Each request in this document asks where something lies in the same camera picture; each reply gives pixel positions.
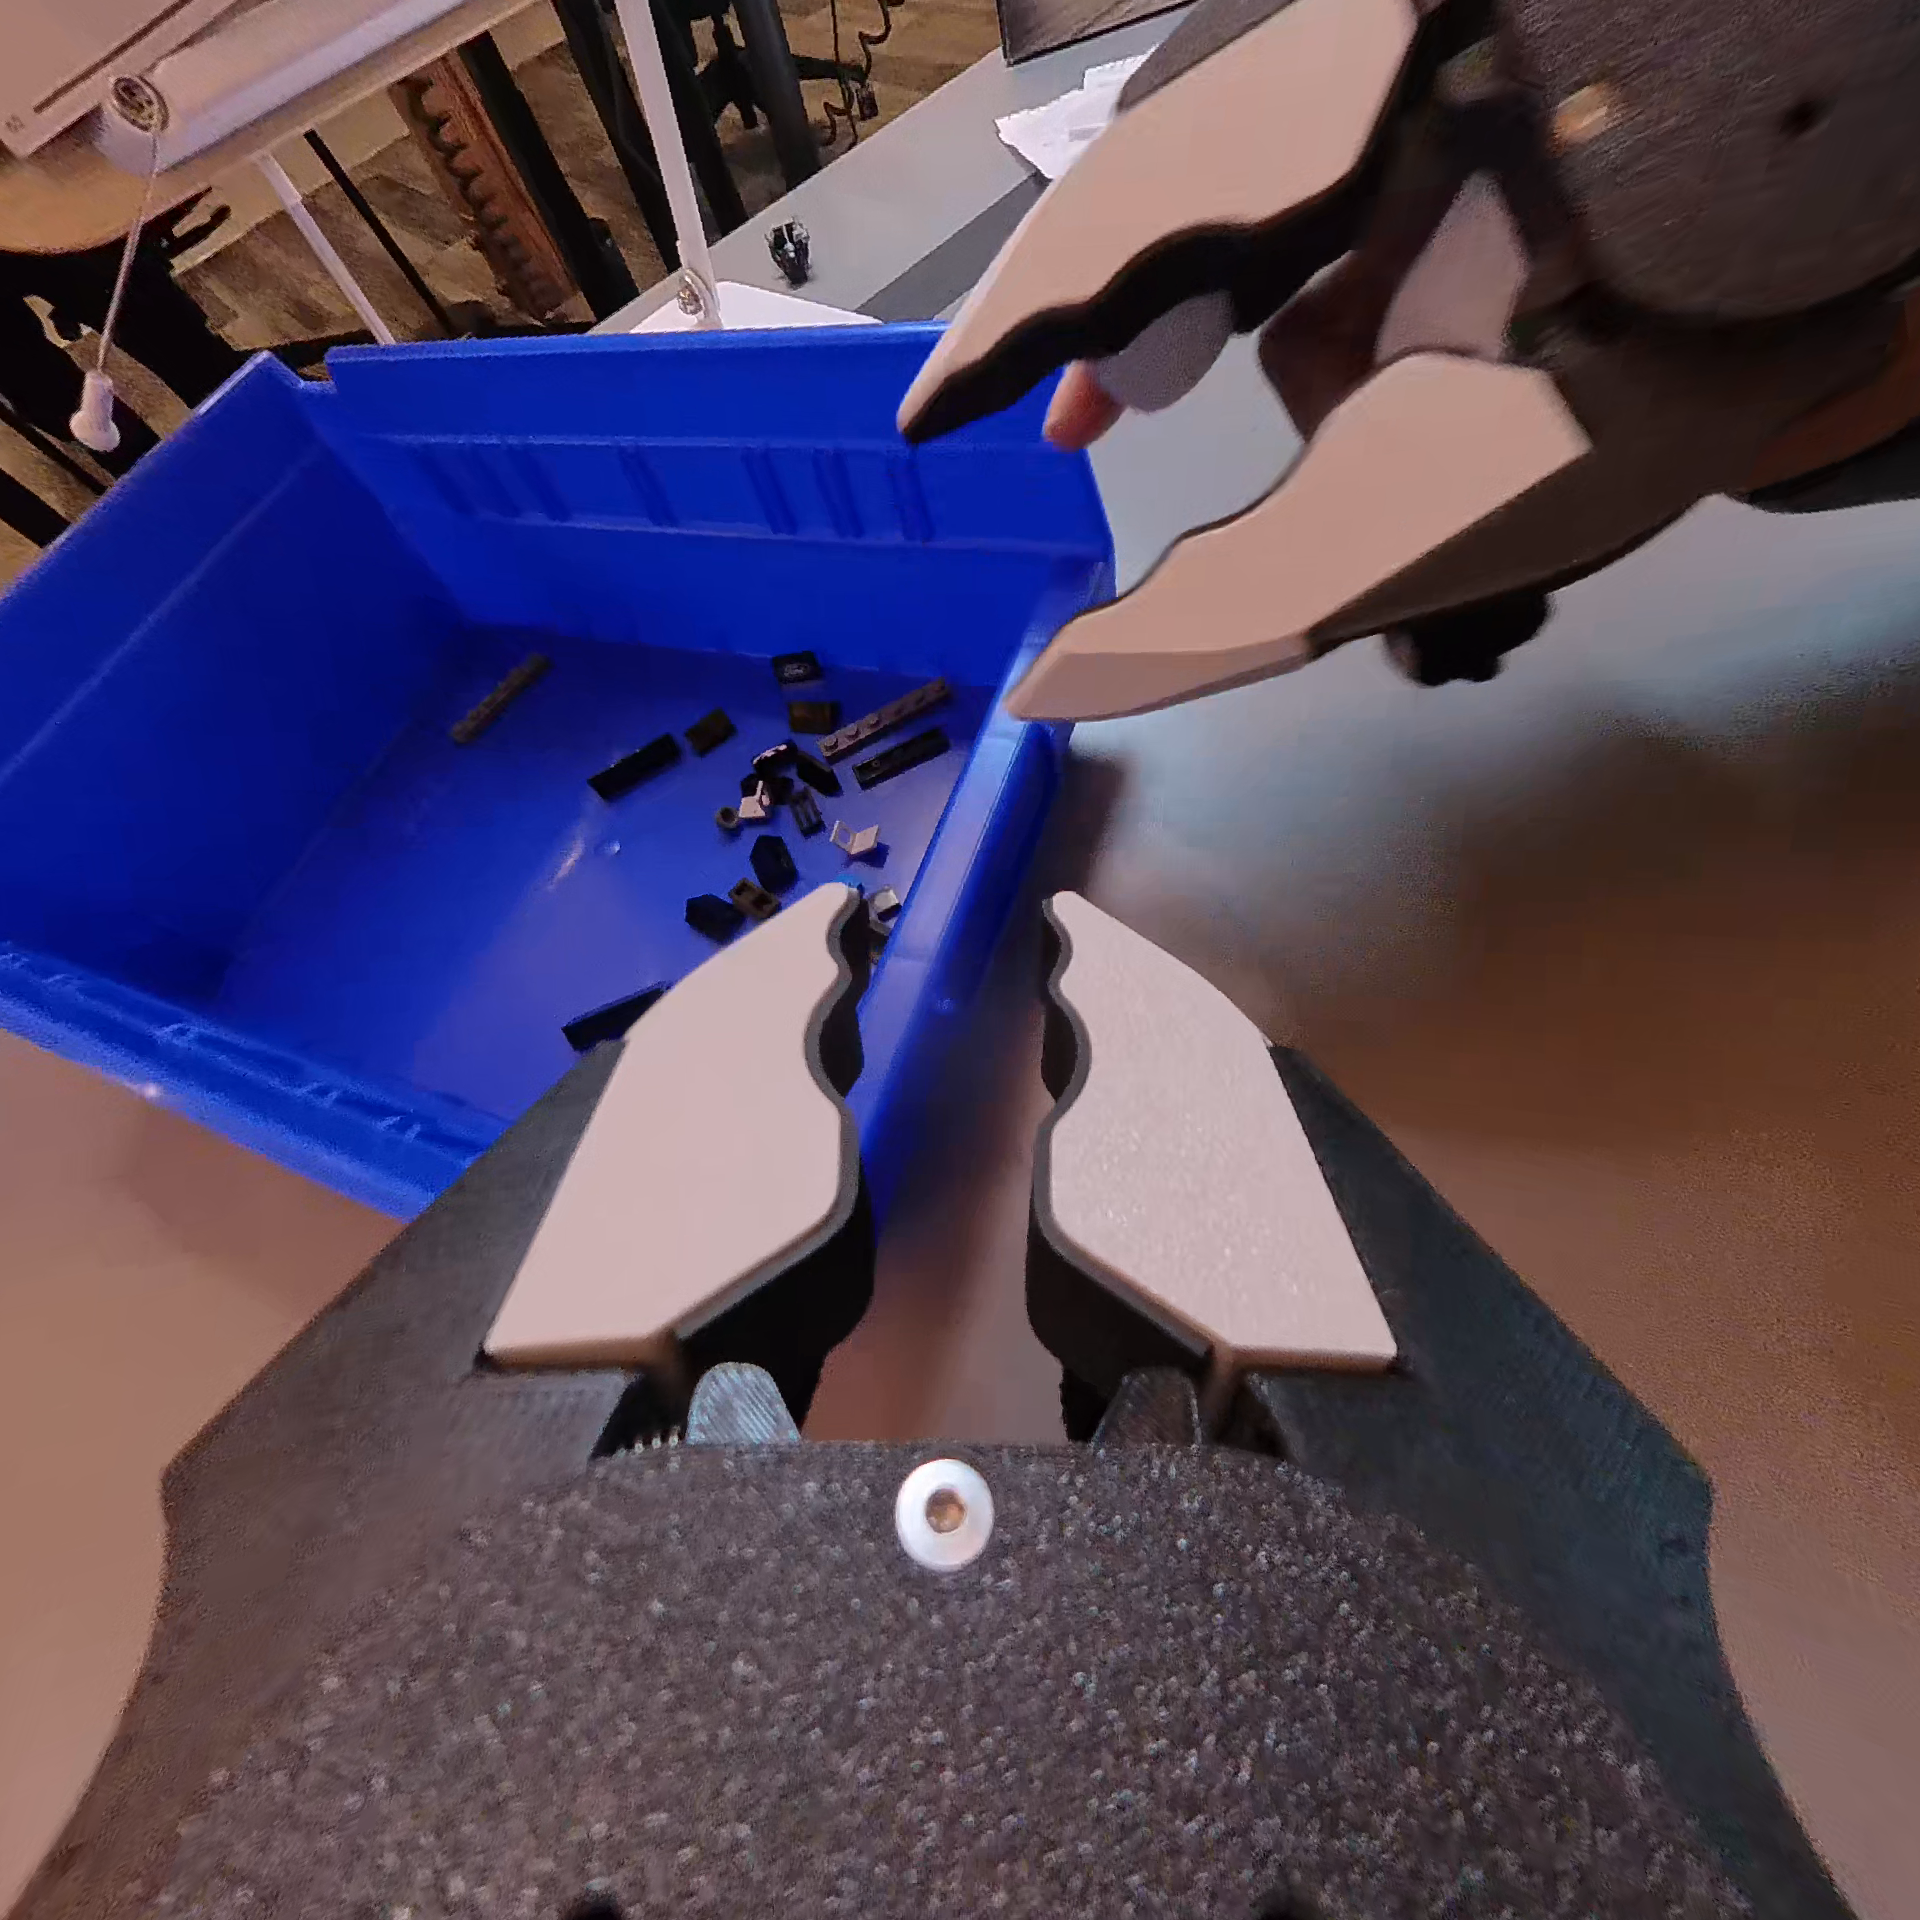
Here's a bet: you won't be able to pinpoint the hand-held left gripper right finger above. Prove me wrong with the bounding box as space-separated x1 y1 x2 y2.
1024 891 1401 1415

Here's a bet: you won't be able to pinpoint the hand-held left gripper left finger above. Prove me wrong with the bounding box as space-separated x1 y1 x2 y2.
484 881 876 1415

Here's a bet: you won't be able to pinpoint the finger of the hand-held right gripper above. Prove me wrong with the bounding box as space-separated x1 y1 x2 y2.
1006 354 1598 725
898 0 1443 449

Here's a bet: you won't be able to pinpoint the small lego bricks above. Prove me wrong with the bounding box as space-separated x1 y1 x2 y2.
449 645 968 1058

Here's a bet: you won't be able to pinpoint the blue plastic bin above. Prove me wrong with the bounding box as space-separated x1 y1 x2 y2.
0 322 1122 1219

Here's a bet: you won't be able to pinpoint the person's right hand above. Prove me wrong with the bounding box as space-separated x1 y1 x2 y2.
1039 255 1419 456

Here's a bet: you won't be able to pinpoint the white paper bags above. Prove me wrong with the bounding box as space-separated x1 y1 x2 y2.
997 42 1176 186

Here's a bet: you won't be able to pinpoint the white book stand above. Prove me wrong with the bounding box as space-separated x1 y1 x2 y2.
0 0 891 341

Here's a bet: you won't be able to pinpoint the white cord with plug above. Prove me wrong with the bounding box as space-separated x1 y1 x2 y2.
64 174 141 456

